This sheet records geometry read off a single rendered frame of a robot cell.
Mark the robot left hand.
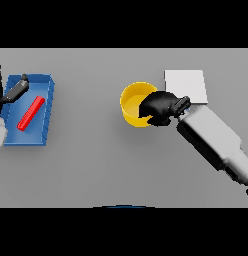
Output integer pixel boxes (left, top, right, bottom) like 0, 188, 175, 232
0, 63, 30, 118

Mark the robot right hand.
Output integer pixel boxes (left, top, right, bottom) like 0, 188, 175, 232
138, 90, 192, 128

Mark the yellow bowl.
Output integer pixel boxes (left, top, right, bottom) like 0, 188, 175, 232
119, 81, 159, 128

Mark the red beaker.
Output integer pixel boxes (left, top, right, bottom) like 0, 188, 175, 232
16, 95, 46, 132

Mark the pale square scale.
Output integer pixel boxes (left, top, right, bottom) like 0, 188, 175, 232
163, 69, 209, 106

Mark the blue tray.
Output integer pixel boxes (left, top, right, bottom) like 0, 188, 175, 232
0, 73, 56, 147

